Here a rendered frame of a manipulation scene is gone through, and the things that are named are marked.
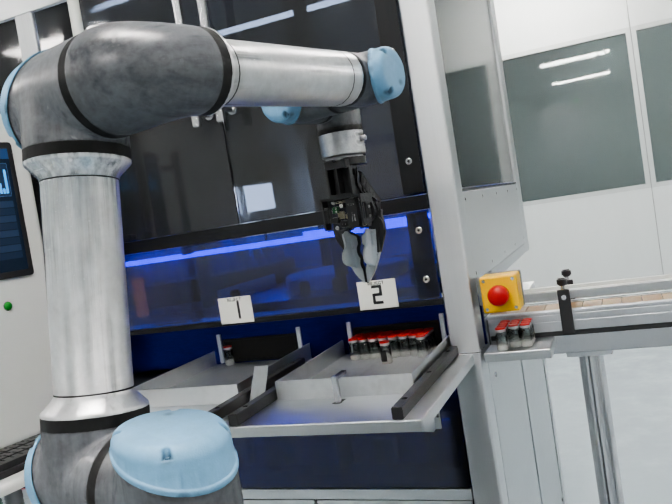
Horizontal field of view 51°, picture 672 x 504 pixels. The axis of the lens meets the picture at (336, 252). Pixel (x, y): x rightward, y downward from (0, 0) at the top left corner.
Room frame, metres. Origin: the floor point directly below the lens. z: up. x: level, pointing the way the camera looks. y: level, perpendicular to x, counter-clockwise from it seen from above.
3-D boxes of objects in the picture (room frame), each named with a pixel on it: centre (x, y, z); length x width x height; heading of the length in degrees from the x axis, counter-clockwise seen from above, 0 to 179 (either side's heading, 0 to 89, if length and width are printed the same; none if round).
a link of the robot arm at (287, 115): (1.11, 0.01, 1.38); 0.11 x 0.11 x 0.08; 52
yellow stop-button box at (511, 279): (1.40, -0.31, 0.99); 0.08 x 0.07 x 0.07; 158
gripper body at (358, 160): (1.20, -0.04, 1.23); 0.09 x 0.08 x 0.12; 158
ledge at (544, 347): (1.44, -0.34, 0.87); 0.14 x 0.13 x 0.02; 158
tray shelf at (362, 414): (1.39, 0.15, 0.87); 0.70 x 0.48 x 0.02; 68
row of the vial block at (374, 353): (1.49, -0.08, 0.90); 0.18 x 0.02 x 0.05; 68
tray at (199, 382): (1.52, 0.28, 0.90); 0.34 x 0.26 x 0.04; 158
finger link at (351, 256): (1.21, -0.02, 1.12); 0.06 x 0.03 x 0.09; 158
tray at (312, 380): (1.39, -0.04, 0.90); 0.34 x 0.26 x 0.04; 158
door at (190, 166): (1.69, 0.42, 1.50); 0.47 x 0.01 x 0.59; 68
